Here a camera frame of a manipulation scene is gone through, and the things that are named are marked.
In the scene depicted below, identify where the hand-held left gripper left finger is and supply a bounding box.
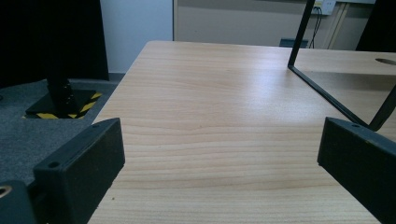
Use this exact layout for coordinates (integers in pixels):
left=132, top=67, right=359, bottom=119
left=33, top=117, right=126, bottom=224

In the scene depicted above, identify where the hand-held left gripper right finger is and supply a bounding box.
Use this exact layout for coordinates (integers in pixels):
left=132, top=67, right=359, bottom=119
left=317, top=116, right=396, bottom=224

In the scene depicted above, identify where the black stand with striped base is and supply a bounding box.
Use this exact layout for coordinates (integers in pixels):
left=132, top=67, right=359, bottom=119
left=23, top=55, right=103, bottom=120
left=0, top=0, right=110, bottom=90

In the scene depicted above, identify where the black curtain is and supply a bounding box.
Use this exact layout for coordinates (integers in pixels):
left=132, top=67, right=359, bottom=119
left=355, top=0, right=396, bottom=53

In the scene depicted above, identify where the dark blue box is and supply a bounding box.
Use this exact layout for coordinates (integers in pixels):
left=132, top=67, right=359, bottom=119
left=279, top=37, right=309, bottom=49

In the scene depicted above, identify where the black metal frame stand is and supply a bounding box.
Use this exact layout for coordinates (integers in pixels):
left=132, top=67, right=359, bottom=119
left=287, top=0, right=396, bottom=133

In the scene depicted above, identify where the black cable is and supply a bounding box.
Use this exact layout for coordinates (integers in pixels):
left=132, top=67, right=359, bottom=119
left=307, top=7, right=323, bottom=49

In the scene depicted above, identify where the white wall socket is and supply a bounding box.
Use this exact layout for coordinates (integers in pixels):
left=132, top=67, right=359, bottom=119
left=313, top=0, right=337, bottom=16

